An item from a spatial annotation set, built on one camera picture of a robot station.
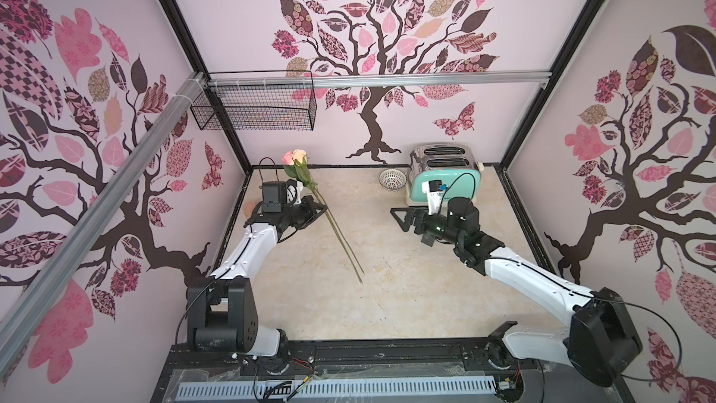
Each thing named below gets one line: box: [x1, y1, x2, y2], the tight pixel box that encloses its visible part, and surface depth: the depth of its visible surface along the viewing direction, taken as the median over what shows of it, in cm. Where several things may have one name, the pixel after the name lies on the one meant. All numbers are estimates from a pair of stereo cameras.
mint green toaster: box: [408, 143, 485, 205], surface depth 100 cm
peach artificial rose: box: [292, 149, 365, 275], surface depth 89 cm
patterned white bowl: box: [378, 167, 408, 191], surface depth 116 cm
